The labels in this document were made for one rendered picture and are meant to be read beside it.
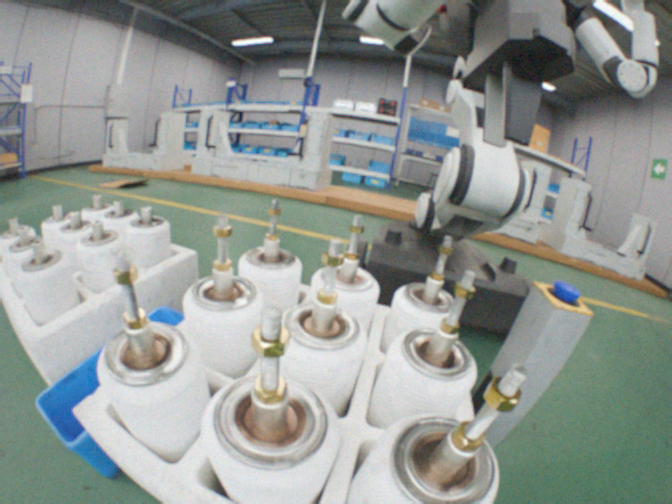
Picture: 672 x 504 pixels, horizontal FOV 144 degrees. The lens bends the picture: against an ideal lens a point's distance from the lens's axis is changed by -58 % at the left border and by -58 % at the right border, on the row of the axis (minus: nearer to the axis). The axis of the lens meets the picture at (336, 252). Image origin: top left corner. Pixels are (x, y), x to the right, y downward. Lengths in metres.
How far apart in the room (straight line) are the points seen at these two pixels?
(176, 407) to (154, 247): 0.38
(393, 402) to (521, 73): 0.29
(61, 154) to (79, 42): 2.37
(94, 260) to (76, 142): 6.26
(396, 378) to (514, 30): 0.28
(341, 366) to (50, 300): 0.41
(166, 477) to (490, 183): 0.63
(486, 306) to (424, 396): 0.53
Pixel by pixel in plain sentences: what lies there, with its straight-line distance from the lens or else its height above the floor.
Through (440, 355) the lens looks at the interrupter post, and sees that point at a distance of 0.26.
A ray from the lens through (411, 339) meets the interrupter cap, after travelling 0.27.
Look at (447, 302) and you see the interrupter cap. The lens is 0.37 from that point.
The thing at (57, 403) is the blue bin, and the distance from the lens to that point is 0.47.
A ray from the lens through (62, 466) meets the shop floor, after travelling 0.54.
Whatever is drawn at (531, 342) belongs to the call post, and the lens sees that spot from 0.37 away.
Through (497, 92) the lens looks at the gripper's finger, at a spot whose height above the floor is 0.49.
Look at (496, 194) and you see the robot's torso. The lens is 0.57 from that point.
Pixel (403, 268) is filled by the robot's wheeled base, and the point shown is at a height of 0.17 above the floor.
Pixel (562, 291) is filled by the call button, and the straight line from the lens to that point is 0.37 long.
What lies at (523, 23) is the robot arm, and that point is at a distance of 0.20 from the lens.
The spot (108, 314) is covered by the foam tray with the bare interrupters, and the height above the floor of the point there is 0.15.
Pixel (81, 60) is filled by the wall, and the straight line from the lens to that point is 6.93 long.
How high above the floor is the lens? 0.41
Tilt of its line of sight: 21 degrees down
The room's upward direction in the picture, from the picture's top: 10 degrees clockwise
